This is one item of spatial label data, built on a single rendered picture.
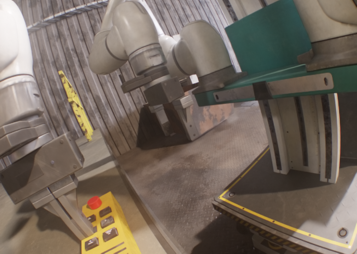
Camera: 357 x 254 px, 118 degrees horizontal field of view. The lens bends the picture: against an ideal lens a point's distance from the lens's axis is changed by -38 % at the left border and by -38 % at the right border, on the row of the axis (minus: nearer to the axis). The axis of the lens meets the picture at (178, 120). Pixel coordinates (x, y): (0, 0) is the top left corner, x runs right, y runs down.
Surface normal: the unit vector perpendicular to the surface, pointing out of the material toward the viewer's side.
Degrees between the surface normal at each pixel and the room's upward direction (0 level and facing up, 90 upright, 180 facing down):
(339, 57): 63
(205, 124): 105
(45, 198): 90
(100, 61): 109
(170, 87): 90
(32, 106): 90
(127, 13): 82
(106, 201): 0
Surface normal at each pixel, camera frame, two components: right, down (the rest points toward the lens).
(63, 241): -0.38, -0.90
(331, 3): -0.83, 0.54
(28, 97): 0.92, -0.35
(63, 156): 0.46, 0.00
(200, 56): -0.46, 0.39
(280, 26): -0.79, 0.44
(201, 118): 0.54, 0.25
